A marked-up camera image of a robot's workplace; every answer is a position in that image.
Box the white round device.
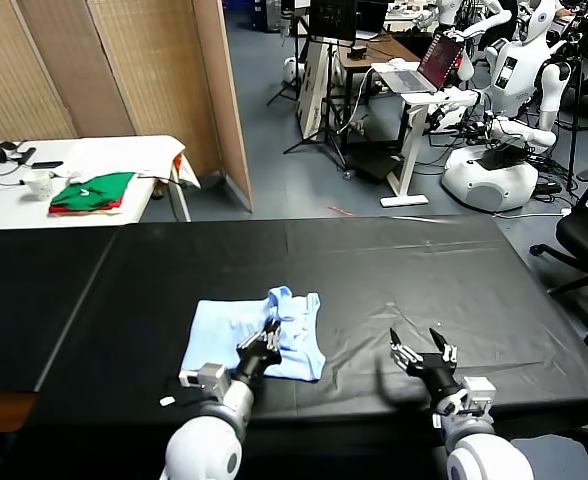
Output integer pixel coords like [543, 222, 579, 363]
[282, 57, 305, 84]

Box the red folded shirt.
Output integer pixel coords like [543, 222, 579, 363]
[47, 197, 125, 216]

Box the white background humanoid robot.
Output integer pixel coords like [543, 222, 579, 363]
[413, 0, 510, 84]

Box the light blue t-shirt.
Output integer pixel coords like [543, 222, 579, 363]
[181, 285, 327, 384]

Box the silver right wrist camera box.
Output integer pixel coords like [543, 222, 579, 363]
[433, 377, 495, 416]

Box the white cloth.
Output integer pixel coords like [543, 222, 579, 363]
[51, 137, 201, 190]

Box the white standing desk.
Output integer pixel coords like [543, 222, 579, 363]
[371, 62, 480, 209]

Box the silver open laptop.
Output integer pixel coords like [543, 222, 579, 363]
[376, 30, 463, 95]

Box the white paper cup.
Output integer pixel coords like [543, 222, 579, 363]
[22, 170, 54, 202]

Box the white side table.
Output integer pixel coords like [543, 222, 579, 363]
[0, 135, 200, 231]

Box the small black table cover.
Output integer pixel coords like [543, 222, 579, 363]
[0, 227, 120, 394]

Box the wicker folding screen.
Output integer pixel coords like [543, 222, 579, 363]
[0, 0, 254, 214]

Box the brown wooden desk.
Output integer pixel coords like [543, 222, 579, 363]
[337, 35, 423, 151]

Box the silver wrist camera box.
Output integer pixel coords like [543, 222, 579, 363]
[433, 377, 495, 416]
[178, 363, 230, 399]

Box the black tripod stand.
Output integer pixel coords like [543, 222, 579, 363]
[282, 42, 353, 174]

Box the white leaning board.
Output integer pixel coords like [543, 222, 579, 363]
[295, 39, 335, 142]

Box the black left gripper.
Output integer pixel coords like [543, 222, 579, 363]
[233, 319, 283, 389]

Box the green folded shirt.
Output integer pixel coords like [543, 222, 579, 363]
[49, 172, 136, 211]

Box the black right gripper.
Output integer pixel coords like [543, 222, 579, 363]
[389, 327, 468, 406]

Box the black office chair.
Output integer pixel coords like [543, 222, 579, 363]
[528, 168, 588, 321]

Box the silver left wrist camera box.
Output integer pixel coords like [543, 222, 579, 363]
[178, 363, 230, 399]

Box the black monitor with dots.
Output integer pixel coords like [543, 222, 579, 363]
[307, 0, 358, 44]

